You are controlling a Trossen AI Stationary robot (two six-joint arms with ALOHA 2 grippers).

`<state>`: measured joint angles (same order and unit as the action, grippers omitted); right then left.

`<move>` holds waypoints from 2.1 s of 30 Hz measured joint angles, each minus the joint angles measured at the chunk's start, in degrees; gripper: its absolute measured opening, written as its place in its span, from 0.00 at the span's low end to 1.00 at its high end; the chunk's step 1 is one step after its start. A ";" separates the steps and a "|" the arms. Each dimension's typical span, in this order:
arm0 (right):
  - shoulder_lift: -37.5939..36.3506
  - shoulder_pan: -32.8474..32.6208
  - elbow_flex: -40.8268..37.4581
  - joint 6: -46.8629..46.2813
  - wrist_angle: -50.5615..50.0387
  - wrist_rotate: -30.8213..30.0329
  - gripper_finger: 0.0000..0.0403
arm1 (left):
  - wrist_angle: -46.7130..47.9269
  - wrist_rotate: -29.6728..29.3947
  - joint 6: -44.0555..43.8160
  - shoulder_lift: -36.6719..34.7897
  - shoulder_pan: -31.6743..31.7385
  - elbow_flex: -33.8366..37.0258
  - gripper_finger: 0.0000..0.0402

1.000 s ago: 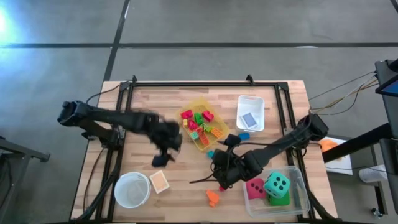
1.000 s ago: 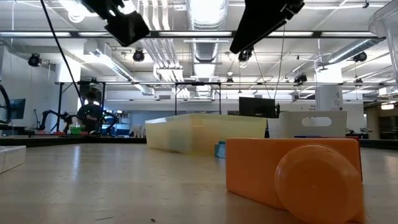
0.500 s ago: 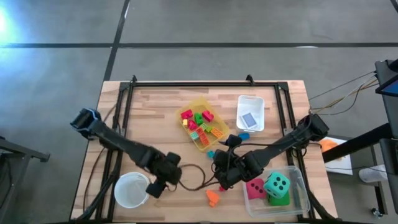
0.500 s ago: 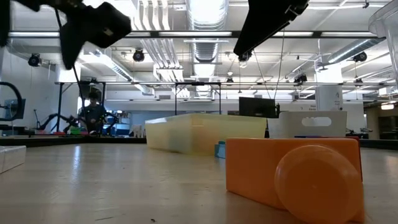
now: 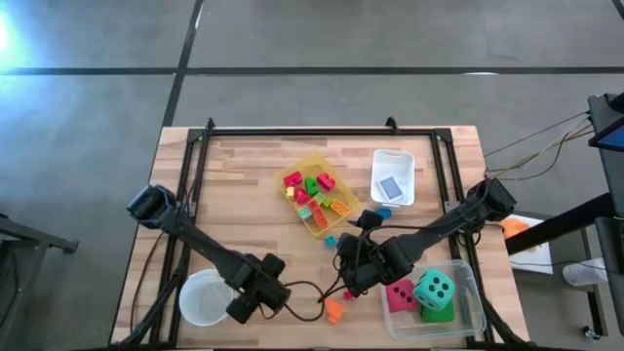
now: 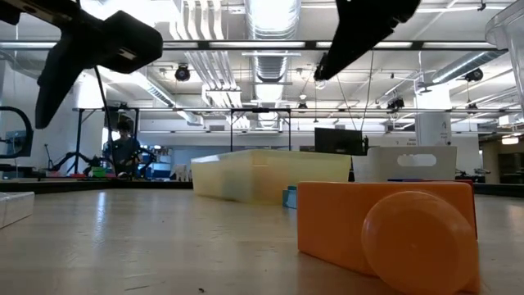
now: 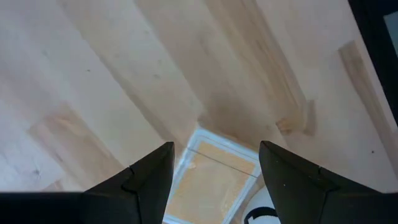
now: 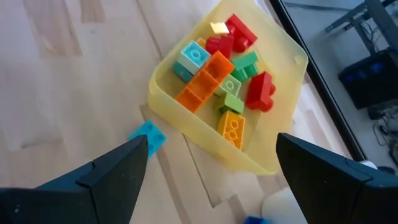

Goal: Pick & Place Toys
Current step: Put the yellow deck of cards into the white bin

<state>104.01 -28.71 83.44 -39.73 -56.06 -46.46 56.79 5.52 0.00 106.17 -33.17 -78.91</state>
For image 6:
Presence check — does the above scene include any blue screen monitor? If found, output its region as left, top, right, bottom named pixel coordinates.
left=4, top=129, right=29, bottom=157

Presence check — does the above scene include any person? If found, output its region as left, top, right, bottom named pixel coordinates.
left=102, top=117, right=144, bottom=178

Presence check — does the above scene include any white plastic bin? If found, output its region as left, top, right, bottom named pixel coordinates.
left=351, top=146, right=458, bottom=184

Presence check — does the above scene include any black rack frame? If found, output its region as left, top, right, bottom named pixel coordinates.
left=73, top=106, right=140, bottom=173
left=229, top=107, right=292, bottom=153

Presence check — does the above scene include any orange brick with round disc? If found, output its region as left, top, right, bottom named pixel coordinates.
left=296, top=180, right=481, bottom=295

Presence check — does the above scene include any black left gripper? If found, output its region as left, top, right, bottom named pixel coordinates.
left=0, top=0, right=164, bottom=130

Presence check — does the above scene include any silver ventilation duct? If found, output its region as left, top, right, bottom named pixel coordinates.
left=429, top=51, right=508, bottom=85
left=244, top=0, right=303, bottom=129

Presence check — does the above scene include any thin hanging wire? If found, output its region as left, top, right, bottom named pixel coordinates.
left=335, top=75, right=351, bottom=129
left=359, top=49, right=374, bottom=132

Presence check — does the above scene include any black metal frame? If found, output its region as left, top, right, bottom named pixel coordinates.
left=0, top=179, right=524, bottom=198

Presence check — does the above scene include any white pillar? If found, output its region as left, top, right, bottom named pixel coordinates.
left=415, top=84, right=453, bottom=148

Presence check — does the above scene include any clear plastic container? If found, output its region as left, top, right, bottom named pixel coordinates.
left=485, top=0, right=524, bottom=107

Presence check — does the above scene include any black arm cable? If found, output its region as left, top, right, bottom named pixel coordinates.
left=93, top=66, right=120, bottom=177

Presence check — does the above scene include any blue square toy brick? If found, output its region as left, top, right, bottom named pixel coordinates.
left=282, top=184, right=299, bottom=210

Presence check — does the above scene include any yellow translucent plastic bin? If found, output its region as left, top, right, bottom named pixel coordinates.
left=190, top=148, right=352, bottom=206

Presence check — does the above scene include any black overhead beam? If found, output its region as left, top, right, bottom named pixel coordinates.
left=0, top=39, right=524, bottom=52

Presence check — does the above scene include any black monitor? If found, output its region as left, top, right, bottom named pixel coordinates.
left=314, top=127, right=366, bottom=157

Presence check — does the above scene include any thick black cable loop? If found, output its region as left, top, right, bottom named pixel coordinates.
left=0, top=106, right=35, bottom=160

